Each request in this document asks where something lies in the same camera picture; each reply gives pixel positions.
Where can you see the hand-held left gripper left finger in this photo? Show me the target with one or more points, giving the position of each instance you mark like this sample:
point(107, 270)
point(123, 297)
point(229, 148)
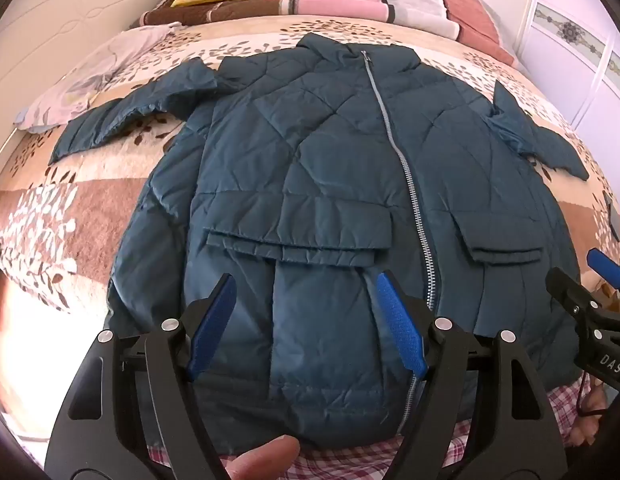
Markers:
point(212, 325)

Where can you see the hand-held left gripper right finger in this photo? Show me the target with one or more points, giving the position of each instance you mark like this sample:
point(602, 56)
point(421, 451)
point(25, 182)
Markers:
point(399, 325)

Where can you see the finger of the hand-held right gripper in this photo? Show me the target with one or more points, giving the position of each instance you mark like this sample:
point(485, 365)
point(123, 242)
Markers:
point(607, 267)
point(572, 290)

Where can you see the teal quilted puffer jacket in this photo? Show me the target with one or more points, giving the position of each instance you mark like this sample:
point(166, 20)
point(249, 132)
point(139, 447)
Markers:
point(315, 160)

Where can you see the person's left hand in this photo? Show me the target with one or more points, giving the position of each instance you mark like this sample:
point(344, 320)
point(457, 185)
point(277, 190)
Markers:
point(262, 460)

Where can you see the dark smartphone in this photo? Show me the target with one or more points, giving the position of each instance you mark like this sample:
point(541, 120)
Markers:
point(613, 217)

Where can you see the pink plaid pajamas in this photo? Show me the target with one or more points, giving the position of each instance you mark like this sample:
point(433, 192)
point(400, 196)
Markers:
point(340, 465)

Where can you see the beige brown floral bed blanket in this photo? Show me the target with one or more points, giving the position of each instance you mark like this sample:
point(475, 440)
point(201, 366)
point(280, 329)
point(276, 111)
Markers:
point(105, 200)

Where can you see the white wardrobe with floral panels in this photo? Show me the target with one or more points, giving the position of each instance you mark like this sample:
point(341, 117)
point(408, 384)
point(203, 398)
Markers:
point(564, 35)

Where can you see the pale lilac cloth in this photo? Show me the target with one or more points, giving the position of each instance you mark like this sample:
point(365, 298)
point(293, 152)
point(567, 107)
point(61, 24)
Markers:
point(90, 70)

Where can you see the brown pink striped folded quilt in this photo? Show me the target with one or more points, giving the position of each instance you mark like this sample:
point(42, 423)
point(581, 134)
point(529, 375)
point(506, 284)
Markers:
point(350, 10)

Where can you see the white bed headboard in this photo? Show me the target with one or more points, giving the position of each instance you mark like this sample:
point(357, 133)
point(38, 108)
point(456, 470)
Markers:
point(65, 0)

